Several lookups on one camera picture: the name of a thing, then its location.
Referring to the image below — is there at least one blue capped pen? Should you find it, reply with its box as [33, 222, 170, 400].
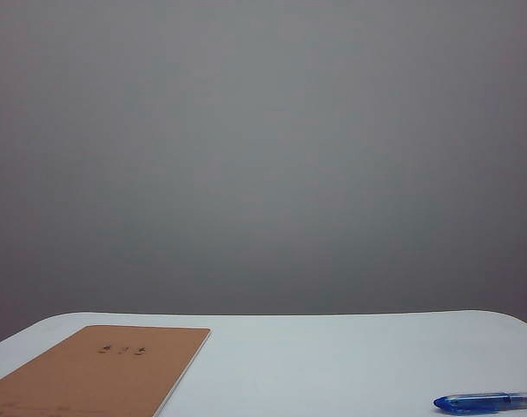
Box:
[432, 391, 527, 413]

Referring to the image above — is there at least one brown kraft notebook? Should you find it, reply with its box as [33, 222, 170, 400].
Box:
[0, 324, 212, 417]

